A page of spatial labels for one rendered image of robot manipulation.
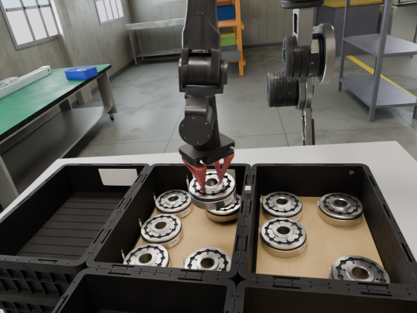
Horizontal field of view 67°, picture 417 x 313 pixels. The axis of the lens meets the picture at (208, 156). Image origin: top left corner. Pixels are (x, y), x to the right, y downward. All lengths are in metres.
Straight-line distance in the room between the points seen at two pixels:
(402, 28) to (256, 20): 2.98
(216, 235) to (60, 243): 0.41
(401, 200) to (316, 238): 0.48
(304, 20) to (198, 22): 0.61
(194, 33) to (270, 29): 7.48
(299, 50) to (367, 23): 5.59
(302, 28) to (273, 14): 6.88
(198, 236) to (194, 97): 0.40
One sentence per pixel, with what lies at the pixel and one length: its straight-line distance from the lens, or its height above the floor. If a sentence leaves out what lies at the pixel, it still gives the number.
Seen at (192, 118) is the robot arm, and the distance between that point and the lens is 0.51.
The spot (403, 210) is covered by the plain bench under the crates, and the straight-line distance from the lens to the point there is 1.17.
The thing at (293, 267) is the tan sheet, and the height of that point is 0.83.
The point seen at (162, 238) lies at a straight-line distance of 0.78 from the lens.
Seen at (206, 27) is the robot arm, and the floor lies 1.32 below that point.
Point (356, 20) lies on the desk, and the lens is 6.62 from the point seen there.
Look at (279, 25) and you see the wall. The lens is 8.03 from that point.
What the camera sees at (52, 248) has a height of 0.83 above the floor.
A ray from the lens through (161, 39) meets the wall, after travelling 8.22.
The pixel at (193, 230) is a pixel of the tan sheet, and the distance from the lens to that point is 0.83.
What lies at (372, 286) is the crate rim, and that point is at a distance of 0.60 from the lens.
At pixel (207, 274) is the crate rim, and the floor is 0.93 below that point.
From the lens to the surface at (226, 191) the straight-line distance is 0.67.
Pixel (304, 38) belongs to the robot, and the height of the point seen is 1.20.
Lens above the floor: 1.37
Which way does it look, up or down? 28 degrees down
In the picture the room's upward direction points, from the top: 7 degrees counter-clockwise
